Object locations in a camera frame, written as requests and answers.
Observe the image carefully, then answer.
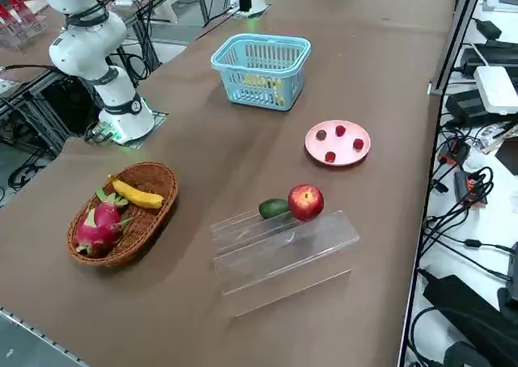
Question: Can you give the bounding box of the green avocado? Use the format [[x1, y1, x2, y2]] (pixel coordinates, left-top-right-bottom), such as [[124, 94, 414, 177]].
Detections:
[[257, 197, 291, 221]]

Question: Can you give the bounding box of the pink plate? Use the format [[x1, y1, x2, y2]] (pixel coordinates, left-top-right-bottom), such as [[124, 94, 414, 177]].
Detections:
[[304, 119, 372, 169]]

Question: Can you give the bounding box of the brown wicker basket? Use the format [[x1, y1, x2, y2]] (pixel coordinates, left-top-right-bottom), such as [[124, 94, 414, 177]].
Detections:
[[66, 161, 180, 268]]

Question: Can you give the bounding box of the blue plastic basket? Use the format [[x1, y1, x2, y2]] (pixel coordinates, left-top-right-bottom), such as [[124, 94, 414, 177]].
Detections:
[[210, 33, 312, 113]]

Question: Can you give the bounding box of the red apple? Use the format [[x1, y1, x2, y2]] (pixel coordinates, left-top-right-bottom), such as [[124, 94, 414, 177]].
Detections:
[[287, 184, 325, 222]]

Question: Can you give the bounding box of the black ribbed power adapter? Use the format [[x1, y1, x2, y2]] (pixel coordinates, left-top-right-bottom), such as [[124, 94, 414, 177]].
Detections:
[[444, 89, 501, 122]]

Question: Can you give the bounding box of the yellow banana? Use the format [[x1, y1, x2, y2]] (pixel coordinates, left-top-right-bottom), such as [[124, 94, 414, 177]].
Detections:
[[108, 174, 165, 210]]

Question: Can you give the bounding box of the grey aluminium rail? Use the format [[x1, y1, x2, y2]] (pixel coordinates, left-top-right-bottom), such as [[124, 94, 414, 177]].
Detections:
[[0, 305, 90, 367]]

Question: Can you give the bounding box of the aluminium camera post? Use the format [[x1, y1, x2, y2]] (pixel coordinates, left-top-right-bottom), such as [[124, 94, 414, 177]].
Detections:
[[428, 0, 489, 96]]

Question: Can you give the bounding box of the small black power adapter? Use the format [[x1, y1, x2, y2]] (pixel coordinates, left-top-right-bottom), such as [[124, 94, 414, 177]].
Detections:
[[475, 18, 503, 40]]

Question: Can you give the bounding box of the red and black device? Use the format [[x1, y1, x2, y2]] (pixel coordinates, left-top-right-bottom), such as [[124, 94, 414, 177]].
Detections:
[[452, 168, 495, 210], [439, 138, 473, 166]]

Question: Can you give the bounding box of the clear rack with red bottles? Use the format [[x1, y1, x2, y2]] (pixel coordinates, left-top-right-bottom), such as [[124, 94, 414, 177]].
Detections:
[[0, 0, 48, 52]]

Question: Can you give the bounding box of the pink dragon fruit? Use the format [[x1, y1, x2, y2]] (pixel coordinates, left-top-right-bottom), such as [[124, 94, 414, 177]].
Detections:
[[74, 186, 134, 258]]

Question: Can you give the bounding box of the clear acrylic step stand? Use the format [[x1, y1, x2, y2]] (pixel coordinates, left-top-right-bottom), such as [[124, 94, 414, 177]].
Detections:
[[210, 209, 361, 318]]

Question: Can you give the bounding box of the white router box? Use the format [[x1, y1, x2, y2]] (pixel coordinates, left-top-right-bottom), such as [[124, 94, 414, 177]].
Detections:
[[473, 65, 518, 116]]

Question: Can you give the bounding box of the large black power adapter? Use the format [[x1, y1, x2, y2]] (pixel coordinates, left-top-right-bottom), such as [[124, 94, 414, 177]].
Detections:
[[422, 275, 518, 344]]

